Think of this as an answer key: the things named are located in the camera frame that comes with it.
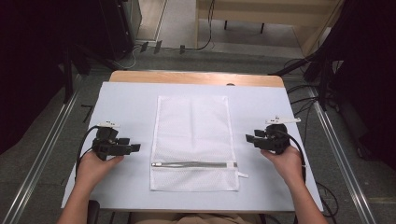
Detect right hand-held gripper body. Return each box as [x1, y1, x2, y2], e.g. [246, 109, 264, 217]
[253, 115, 303, 156]

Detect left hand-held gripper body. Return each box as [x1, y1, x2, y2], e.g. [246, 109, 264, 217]
[92, 120, 132, 161]

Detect person's left hand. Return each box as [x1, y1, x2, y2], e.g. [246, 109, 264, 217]
[75, 150, 125, 189]

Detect person's right hand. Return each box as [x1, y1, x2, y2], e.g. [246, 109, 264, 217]
[260, 145, 305, 189]

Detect white table cover sheet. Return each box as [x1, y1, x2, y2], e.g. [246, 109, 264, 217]
[61, 80, 324, 213]

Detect white mesh laundry bag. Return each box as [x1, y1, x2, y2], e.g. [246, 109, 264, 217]
[149, 94, 249, 192]

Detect black chair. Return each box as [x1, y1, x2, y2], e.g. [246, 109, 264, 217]
[86, 199, 102, 224]

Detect black stand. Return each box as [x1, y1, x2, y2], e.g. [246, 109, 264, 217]
[269, 50, 335, 111]
[60, 43, 125, 105]

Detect wooden table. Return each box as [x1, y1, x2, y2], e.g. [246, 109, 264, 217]
[108, 70, 285, 89]

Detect person's lap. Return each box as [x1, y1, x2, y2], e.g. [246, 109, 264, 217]
[130, 212, 262, 224]

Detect dark curtain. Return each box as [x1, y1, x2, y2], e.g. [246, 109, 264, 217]
[0, 0, 108, 157]
[314, 0, 396, 172]

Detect black cabinet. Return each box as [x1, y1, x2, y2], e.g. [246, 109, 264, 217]
[97, 0, 143, 62]

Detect light wooden bench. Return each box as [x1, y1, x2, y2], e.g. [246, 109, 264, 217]
[194, 0, 345, 58]

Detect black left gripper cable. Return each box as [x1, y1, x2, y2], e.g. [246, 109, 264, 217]
[75, 125, 101, 183]

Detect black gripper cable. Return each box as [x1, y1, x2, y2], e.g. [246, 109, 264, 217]
[274, 129, 308, 185]
[75, 125, 101, 183]

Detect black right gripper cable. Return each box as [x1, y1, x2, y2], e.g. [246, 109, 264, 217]
[274, 129, 308, 185]

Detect black floor cables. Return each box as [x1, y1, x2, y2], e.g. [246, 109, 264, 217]
[283, 57, 340, 218]

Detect metal floor rail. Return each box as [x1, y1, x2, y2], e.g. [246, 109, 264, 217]
[2, 73, 82, 224]
[306, 85, 378, 224]

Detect white floor cable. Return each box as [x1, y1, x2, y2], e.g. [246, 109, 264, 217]
[120, 43, 145, 71]

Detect black hanging cable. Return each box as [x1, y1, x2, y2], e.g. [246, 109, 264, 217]
[178, 0, 217, 55]

